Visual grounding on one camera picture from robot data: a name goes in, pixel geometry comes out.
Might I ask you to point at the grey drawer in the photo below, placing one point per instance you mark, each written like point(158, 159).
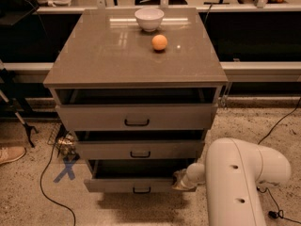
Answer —
point(140, 149)
point(141, 176)
point(136, 117)

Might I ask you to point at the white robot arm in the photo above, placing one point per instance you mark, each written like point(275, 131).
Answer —
point(232, 172)

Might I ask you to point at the grey top drawer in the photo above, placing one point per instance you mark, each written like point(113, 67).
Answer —
point(136, 117)

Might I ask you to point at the grey bottom drawer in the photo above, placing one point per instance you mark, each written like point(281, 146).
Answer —
point(141, 176)

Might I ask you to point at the grey middle drawer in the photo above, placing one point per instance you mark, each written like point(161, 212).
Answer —
point(140, 149)

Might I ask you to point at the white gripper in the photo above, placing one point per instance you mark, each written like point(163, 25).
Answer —
point(189, 181)

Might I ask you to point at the white ceramic bowl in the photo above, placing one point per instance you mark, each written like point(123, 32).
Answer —
point(149, 19)

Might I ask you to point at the orange fruit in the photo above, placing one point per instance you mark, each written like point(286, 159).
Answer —
point(159, 42)

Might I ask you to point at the tan shoe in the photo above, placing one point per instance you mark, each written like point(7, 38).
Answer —
point(11, 154)

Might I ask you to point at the black tripod leg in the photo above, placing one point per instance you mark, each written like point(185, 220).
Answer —
point(28, 128)

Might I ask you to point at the blue tape cross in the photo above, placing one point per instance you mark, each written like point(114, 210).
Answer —
point(68, 170)

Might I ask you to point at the wire basket with items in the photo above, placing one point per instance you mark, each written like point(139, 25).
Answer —
point(62, 140)

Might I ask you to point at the grey three-drawer cabinet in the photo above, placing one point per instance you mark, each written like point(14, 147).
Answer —
point(109, 60)

